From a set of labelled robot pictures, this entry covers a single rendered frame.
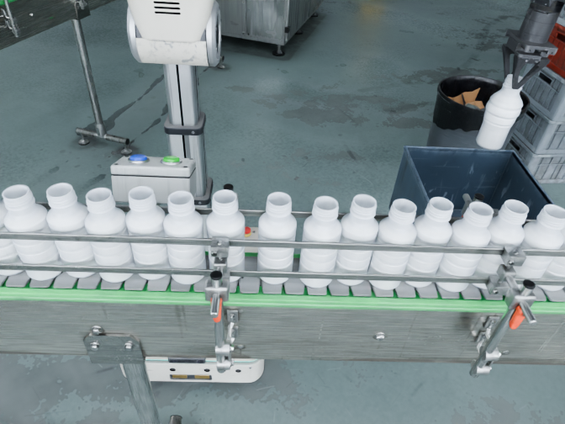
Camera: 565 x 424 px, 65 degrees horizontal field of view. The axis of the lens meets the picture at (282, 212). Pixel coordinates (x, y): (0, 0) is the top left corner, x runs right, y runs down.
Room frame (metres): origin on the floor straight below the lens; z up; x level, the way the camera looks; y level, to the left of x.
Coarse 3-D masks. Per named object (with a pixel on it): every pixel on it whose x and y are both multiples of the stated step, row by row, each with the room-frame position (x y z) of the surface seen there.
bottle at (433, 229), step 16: (432, 208) 0.54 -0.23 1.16; (448, 208) 0.55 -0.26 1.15; (416, 224) 0.55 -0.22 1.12; (432, 224) 0.53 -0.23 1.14; (448, 224) 0.54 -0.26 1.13; (416, 240) 0.53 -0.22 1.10; (432, 240) 0.52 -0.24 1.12; (448, 240) 0.53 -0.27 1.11; (416, 256) 0.52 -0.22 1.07; (432, 256) 0.52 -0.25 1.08; (416, 272) 0.52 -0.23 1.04; (432, 272) 0.52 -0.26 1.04
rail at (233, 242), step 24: (384, 216) 0.57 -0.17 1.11; (48, 240) 0.47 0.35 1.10; (72, 240) 0.47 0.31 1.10; (96, 240) 0.47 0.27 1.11; (120, 240) 0.48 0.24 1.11; (144, 240) 0.48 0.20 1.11; (168, 240) 0.48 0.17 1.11; (192, 240) 0.48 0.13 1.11; (240, 240) 0.49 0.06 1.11; (264, 240) 0.49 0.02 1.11; (0, 264) 0.47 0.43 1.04; (24, 264) 0.47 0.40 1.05; (48, 264) 0.47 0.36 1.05
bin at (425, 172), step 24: (408, 168) 1.01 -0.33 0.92; (432, 168) 1.08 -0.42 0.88; (456, 168) 1.09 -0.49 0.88; (480, 168) 1.09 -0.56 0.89; (504, 168) 1.10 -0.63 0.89; (408, 192) 0.97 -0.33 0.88; (432, 192) 1.08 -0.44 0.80; (456, 192) 1.09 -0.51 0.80; (480, 192) 1.09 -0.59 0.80; (504, 192) 1.05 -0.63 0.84; (528, 192) 0.96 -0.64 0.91; (456, 216) 1.06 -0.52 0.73; (528, 216) 0.92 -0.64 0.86
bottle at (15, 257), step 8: (0, 200) 0.52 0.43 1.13; (0, 208) 0.50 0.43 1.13; (0, 216) 0.49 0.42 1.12; (0, 224) 0.49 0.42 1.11; (0, 240) 0.48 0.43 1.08; (8, 240) 0.49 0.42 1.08; (0, 248) 0.48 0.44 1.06; (8, 248) 0.49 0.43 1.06; (0, 256) 0.48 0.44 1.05; (8, 256) 0.48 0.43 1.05; (16, 256) 0.49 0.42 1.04; (0, 272) 0.48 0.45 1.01; (8, 272) 0.48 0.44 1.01; (16, 272) 0.48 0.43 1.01
